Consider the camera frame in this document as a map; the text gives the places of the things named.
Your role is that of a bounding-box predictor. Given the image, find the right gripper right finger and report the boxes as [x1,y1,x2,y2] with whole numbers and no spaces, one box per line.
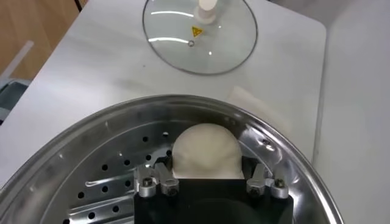
[243,156,290,200]

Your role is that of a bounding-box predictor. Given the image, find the glass lid with white handle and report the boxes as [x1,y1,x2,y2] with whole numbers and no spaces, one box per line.
[142,0,259,76]

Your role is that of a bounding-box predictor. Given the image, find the white steamed baozi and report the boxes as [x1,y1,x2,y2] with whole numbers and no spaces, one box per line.
[171,122,244,180]

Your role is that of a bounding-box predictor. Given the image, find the perforated steel steamer basket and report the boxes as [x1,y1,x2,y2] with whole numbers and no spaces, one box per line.
[0,85,345,224]

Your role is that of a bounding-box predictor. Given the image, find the grey robot body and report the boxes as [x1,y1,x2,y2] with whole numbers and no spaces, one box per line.
[0,77,31,125]

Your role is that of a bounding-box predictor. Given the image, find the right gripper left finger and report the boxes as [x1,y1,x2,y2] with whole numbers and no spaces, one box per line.
[133,155,180,198]

